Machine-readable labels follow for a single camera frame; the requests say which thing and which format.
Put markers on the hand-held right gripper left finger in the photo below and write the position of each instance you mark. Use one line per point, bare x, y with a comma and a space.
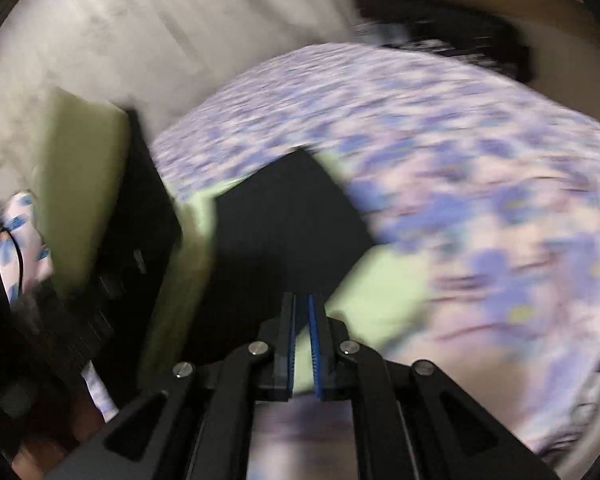
289, 350

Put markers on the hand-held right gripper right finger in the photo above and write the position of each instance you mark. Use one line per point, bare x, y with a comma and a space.
317, 350

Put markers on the green and black hooded jacket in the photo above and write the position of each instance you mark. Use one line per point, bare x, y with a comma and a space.
280, 220

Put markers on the blue flower bolster pillows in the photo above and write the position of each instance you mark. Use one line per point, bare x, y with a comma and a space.
17, 260

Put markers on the purple floral blanket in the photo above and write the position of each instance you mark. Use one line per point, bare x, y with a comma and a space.
480, 160

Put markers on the black printed cloth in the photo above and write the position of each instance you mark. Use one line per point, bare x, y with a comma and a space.
455, 40

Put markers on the white patterned curtain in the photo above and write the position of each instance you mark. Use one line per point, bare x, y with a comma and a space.
130, 35

